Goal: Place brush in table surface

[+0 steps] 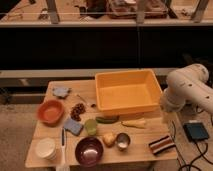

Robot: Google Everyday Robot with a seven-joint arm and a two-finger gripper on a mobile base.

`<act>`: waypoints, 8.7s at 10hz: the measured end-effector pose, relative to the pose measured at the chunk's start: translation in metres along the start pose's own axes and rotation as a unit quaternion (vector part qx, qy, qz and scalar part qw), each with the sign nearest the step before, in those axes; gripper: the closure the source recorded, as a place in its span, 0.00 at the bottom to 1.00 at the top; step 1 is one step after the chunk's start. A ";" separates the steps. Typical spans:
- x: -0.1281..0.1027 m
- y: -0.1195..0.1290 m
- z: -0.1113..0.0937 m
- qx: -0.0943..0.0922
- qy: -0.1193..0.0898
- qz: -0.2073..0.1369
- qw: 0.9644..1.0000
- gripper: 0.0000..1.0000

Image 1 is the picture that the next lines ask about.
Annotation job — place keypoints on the green cucumber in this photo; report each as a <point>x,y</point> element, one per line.
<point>107,120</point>

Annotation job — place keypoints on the small spoon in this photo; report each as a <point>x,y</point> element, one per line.
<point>88,103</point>

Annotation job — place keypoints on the dark purple bowl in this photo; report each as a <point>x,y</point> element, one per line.
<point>89,151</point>

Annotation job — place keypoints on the green cup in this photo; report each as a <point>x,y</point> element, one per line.
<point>91,126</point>

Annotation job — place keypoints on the bunch of dark grapes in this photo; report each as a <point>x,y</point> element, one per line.
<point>77,110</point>

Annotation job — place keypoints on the yellow banana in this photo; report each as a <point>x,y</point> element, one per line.
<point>141,123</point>

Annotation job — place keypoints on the small metal cup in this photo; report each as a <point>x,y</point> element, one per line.
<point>122,141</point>

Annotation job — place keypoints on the blue sponge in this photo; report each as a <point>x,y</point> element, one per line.
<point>73,126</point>

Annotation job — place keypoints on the orange bowl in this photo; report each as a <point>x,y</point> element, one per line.
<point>50,112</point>

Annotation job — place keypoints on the white paper cup stack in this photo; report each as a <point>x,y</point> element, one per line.
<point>46,149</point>

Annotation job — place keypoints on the yellow plastic bin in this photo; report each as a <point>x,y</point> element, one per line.
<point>126,92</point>

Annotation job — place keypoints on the wooden table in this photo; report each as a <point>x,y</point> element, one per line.
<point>139,151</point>

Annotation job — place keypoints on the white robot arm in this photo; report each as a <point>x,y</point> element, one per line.
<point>187,84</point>

